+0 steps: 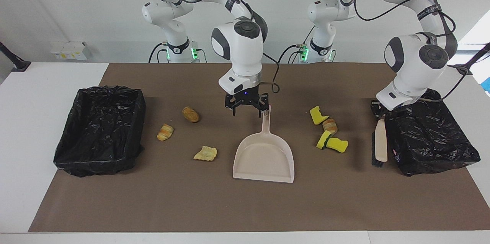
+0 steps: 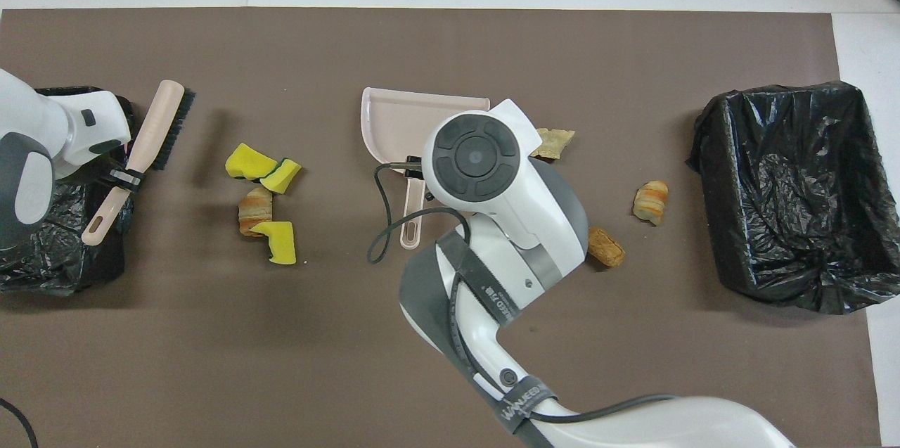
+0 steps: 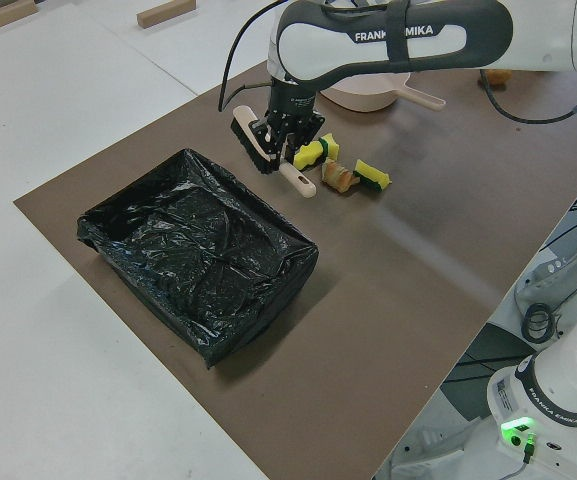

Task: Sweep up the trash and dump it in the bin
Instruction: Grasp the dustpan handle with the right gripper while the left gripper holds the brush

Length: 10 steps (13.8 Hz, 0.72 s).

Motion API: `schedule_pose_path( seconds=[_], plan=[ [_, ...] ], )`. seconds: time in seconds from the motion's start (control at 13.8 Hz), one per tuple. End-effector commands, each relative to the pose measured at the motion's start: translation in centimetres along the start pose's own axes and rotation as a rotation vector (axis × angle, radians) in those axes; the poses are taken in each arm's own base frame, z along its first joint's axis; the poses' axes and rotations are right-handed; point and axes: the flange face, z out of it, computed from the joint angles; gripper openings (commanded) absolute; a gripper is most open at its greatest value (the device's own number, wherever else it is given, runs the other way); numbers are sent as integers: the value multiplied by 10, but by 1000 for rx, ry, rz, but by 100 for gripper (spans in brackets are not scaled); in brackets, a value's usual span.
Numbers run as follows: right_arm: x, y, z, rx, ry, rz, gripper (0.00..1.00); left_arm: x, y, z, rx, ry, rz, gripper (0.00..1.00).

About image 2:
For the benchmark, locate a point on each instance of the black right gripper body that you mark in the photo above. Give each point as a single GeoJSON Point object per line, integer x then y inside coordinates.
{"type": "Point", "coordinates": [415, 167]}

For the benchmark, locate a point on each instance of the beige plastic dustpan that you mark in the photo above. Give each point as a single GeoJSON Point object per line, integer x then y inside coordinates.
{"type": "Point", "coordinates": [394, 124]}

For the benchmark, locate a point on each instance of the beige brush with black bristles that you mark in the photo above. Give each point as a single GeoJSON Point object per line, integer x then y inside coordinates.
{"type": "Point", "coordinates": [151, 128]}

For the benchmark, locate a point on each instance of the yellow green sponge piece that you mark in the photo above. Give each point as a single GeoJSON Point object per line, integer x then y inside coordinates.
{"type": "Point", "coordinates": [283, 244]}
{"type": "Point", "coordinates": [281, 177]}
{"type": "Point", "coordinates": [247, 162]}

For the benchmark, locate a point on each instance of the brown bread roll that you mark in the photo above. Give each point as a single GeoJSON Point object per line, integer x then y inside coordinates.
{"type": "Point", "coordinates": [606, 247]}

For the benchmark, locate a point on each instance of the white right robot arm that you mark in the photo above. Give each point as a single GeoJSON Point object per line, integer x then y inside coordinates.
{"type": "Point", "coordinates": [506, 223]}

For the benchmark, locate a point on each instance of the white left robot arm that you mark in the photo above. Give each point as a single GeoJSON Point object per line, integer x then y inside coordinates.
{"type": "Point", "coordinates": [42, 145]}

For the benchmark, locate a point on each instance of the bin covered with black bag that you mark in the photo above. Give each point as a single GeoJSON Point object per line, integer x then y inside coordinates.
{"type": "Point", "coordinates": [42, 265]}

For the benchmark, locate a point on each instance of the open bin with black bag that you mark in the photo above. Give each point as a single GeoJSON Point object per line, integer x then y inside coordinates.
{"type": "Point", "coordinates": [794, 223]}

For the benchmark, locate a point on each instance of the flat yellow pastry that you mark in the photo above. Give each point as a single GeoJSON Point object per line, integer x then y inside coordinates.
{"type": "Point", "coordinates": [554, 142]}

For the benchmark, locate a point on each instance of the brown table mat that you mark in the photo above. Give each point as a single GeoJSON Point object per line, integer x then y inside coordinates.
{"type": "Point", "coordinates": [281, 349]}

